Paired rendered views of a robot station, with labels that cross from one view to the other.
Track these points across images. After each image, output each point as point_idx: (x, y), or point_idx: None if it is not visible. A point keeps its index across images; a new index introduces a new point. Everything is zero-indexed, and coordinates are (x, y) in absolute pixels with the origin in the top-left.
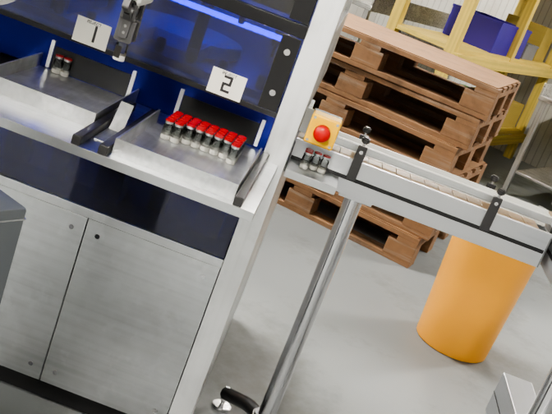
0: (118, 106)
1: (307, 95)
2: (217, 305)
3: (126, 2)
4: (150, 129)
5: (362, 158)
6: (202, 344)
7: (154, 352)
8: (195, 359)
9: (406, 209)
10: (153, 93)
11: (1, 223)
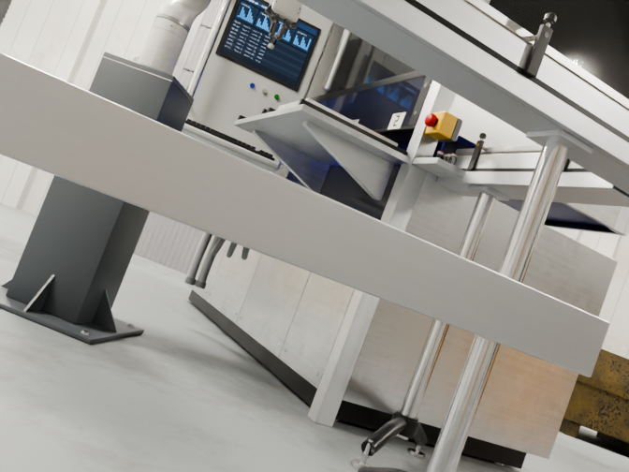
0: None
1: (431, 104)
2: None
3: (266, 8)
4: None
5: (478, 149)
6: (350, 309)
7: (328, 322)
8: (344, 323)
9: (505, 177)
10: None
11: (158, 77)
